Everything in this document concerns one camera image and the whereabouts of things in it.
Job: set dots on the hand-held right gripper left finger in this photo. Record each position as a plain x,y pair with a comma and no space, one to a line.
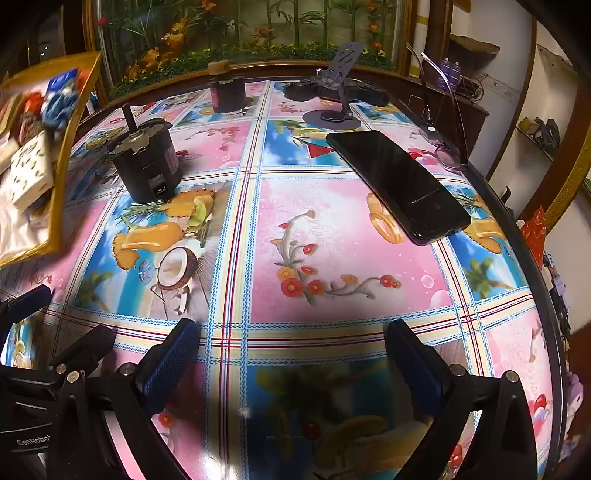
171,369

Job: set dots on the yellow cardboard box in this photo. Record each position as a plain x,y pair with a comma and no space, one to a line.
62,161

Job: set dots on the artificial flower display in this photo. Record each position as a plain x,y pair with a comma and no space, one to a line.
231,27

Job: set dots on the black folded gadget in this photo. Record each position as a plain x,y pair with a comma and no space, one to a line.
369,94

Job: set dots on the red plastic bag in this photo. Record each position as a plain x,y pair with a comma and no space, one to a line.
534,233

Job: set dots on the small black motor cork cap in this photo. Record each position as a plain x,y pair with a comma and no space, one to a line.
228,94

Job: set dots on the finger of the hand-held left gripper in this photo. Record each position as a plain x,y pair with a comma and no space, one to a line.
90,346
27,302

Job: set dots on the large black cylindrical motor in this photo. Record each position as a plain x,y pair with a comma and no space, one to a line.
147,157

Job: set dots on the blue knitted cloth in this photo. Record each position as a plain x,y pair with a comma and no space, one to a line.
60,108

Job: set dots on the purple bottle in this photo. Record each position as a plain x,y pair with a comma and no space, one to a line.
444,74
455,74

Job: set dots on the eyeglasses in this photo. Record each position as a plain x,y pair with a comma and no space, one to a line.
445,154

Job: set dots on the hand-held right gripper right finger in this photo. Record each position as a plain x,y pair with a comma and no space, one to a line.
418,369

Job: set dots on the black smartphone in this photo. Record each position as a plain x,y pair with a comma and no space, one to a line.
397,184

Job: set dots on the fruit print tablecloth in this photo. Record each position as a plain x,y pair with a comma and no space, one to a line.
323,207

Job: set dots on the lemon print tissue pack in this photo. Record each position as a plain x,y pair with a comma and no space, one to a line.
32,166

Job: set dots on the brown knitted cloth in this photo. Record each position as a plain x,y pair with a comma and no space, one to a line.
30,127

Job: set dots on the purple phone stand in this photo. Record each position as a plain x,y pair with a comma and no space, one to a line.
330,122

